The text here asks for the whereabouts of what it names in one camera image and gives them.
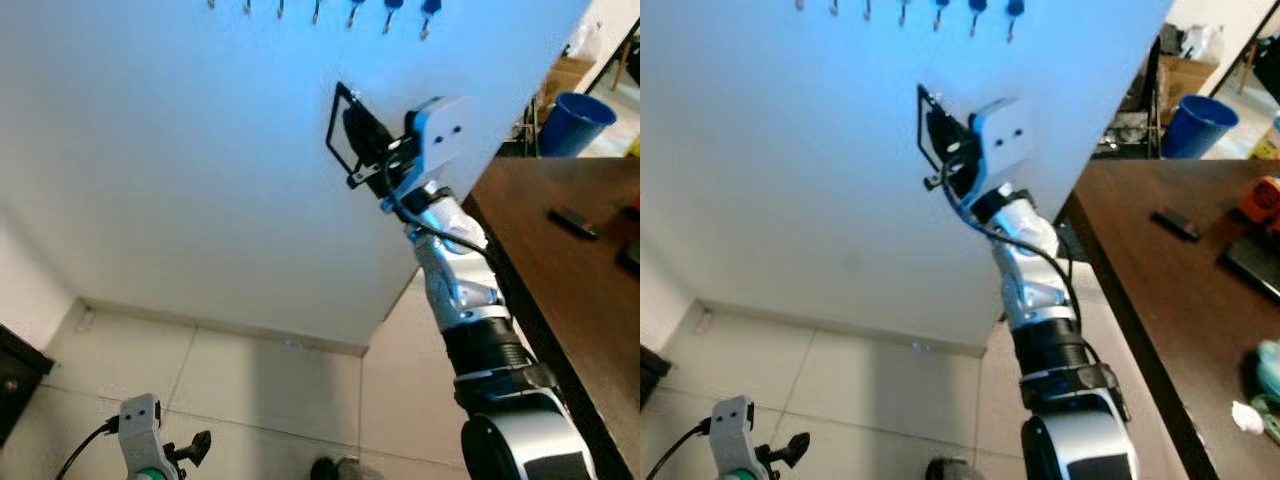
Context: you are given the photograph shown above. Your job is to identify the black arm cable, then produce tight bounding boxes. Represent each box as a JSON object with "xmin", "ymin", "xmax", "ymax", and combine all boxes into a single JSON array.
[
  {"xmin": 55, "ymin": 418, "xmax": 123, "ymax": 480},
  {"xmin": 380, "ymin": 160, "xmax": 496, "ymax": 263},
  {"xmin": 940, "ymin": 170, "xmax": 1089, "ymax": 336},
  {"xmin": 646, "ymin": 420, "xmax": 715, "ymax": 480}
]

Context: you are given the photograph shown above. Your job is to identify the black chair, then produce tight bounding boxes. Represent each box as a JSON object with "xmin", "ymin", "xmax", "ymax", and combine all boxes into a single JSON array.
[
  {"xmin": 1240, "ymin": 33, "xmax": 1280, "ymax": 73},
  {"xmin": 614, "ymin": 20, "xmax": 641, "ymax": 93}
]

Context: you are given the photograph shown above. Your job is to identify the brown cardboard box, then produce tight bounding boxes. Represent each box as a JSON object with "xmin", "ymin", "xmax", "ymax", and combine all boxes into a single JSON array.
[
  {"xmin": 540, "ymin": 57, "xmax": 598, "ymax": 126},
  {"xmin": 1158, "ymin": 55, "xmax": 1223, "ymax": 126}
]

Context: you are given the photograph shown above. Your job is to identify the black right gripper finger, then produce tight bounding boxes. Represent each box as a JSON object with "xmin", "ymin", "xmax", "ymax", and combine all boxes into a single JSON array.
[
  {"xmin": 926, "ymin": 100, "xmax": 976, "ymax": 173},
  {"xmin": 917, "ymin": 84, "xmax": 941, "ymax": 191},
  {"xmin": 325, "ymin": 82, "xmax": 359, "ymax": 181},
  {"xmin": 345, "ymin": 88, "xmax": 396, "ymax": 166}
]

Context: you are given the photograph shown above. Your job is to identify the flat black tablet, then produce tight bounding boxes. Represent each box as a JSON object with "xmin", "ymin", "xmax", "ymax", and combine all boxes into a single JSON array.
[{"xmin": 1220, "ymin": 238, "xmax": 1280, "ymax": 303}]

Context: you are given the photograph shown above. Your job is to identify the white plastic bag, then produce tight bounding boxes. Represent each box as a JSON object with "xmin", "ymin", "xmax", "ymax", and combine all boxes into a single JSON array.
[
  {"xmin": 1180, "ymin": 22, "xmax": 1227, "ymax": 66},
  {"xmin": 565, "ymin": 15, "xmax": 607, "ymax": 59}
]

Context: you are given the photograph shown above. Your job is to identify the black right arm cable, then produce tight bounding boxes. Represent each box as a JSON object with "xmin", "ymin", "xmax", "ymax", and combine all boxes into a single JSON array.
[
  {"xmin": 380, "ymin": 160, "xmax": 496, "ymax": 263},
  {"xmin": 940, "ymin": 170, "xmax": 1089, "ymax": 336}
]

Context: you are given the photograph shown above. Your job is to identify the orange tool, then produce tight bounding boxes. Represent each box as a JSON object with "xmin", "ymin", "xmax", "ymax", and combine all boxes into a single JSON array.
[{"xmin": 1238, "ymin": 175, "xmax": 1280, "ymax": 237}]

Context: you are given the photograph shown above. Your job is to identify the dark cabinet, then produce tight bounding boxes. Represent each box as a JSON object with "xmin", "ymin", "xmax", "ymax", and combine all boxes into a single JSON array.
[
  {"xmin": 0, "ymin": 322, "xmax": 54, "ymax": 447},
  {"xmin": 640, "ymin": 345, "xmax": 674, "ymax": 407}
]

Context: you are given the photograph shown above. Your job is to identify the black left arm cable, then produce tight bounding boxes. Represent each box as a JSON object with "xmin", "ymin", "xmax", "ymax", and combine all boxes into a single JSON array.
[
  {"xmin": 646, "ymin": 420, "xmax": 715, "ymax": 480},
  {"xmin": 55, "ymin": 418, "xmax": 123, "ymax": 480}
]

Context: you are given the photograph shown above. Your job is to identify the teal cloth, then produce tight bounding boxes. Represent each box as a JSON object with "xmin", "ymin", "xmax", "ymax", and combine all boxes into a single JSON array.
[{"xmin": 1245, "ymin": 340, "xmax": 1280, "ymax": 447}]

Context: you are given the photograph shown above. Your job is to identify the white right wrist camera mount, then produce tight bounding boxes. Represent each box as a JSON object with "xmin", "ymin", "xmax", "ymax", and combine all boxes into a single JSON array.
[
  {"xmin": 405, "ymin": 95, "xmax": 471, "ymax": 199},
  {"xmin": 968, "ymin": 97, "xmax": 1031, "ymax": 199}
]

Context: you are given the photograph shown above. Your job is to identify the small black rectangular device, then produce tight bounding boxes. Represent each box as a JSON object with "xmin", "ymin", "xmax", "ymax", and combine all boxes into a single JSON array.
[
  {"xmin": 548, "ymin": 207, "xmax": 600, "ymax": 242},
  {"xmin": 1152, "ymin": 207, "xmax": 1202, "ymax": 242}
]

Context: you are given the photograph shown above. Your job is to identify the blue plastic bucket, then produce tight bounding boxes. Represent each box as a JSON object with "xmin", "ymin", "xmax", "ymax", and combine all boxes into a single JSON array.
[
  {"xmin": 1160, "ymin": 95, "xmax": 1240, "ymax": 160},
  {"xmin": 540, "ymin": 92, "xmax": 618, "ymax": 159}
]

